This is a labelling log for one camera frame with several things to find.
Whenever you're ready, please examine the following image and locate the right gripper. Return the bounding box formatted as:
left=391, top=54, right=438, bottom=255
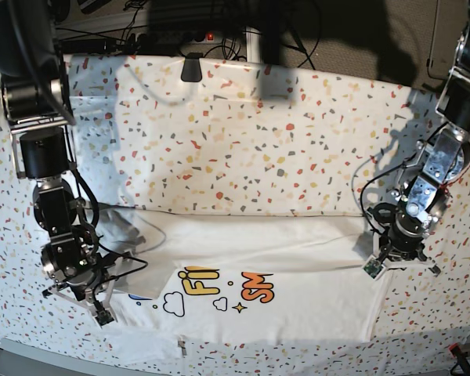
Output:
left=41, top=236, right=135, bottom=313

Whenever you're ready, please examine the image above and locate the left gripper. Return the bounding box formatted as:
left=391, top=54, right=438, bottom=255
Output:
left=370, top=203, right=441, bottom=274

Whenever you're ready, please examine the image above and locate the white printed T-shirt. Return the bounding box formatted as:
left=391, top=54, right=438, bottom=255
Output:
left=97, top=208, right=392, bottom=362

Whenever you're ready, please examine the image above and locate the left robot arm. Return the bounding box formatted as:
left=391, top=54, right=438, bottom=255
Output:
left=363, top=2, right=470, bottom=280

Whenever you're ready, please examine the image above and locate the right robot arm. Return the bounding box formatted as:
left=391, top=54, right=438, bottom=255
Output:
left=0, top=1, right=131, bottom=325

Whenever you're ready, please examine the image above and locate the red clamp bottom right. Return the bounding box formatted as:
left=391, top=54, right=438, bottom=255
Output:
left=449, top=343, right=470, bottom=376

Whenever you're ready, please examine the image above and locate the terrazzo pattern tablecloth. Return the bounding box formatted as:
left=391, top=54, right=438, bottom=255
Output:
left=0, top=56, right=470, bottom=375

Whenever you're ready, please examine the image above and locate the black table clamp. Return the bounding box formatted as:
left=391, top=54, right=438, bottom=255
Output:
left=181, top=52, right=203, bottom=83

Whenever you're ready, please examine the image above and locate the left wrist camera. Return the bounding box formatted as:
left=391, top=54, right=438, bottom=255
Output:
left=363, top=255, right=385, bottom=280

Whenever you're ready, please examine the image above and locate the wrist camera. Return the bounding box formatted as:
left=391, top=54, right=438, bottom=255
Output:
left=94, top=302, right=114, bottom=327
left=363, top=255, right=385, bottom=280

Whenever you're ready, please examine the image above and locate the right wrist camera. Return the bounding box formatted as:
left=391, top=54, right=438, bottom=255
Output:
left=94, top=302, right=114, bottom=327

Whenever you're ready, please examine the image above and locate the white metal post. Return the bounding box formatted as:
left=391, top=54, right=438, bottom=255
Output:
left=244, top=27, right=262, bottom=63

